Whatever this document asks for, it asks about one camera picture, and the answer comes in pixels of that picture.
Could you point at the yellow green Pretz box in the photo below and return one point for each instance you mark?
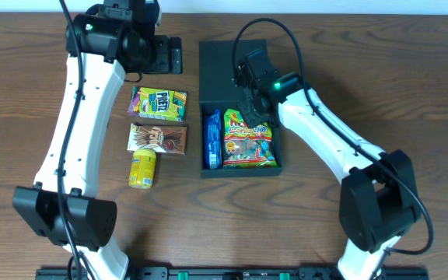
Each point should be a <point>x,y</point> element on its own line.
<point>159,104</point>

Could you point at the dark green flip-lid box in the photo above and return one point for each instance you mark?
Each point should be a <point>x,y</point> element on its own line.
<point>218,91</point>

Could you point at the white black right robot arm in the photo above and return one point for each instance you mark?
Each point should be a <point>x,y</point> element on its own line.
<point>378,202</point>

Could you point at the green gummy worms bag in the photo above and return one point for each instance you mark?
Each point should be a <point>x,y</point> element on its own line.
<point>246,147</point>

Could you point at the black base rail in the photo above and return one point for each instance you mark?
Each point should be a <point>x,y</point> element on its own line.
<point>302,273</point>

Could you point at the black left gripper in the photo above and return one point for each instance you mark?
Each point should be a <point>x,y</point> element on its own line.
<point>173,54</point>

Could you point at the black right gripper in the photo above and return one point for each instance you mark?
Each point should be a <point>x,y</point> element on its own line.
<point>250,110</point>

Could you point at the blue cookie package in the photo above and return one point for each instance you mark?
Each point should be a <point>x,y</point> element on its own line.
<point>212,141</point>

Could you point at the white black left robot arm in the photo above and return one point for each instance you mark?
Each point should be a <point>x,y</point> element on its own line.
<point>104,44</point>

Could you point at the yellow candy canister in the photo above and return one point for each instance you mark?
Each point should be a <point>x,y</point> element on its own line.
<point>142,170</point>

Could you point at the brown Pocky box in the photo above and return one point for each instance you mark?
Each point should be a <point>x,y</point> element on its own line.
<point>161,139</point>

